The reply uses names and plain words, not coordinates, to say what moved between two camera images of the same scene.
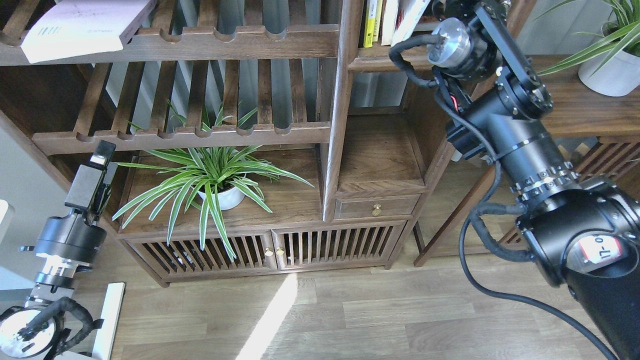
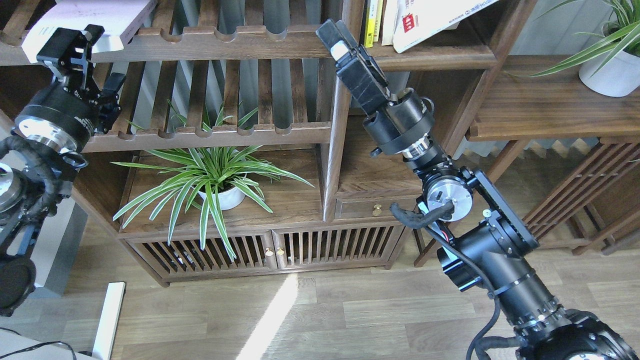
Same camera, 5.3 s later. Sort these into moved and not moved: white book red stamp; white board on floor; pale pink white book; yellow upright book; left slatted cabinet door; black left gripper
Moved: white book red stamp; black left gripper
Not moved: white board on floor; pale pink white book; yellow upright book; left slatted cabinet door
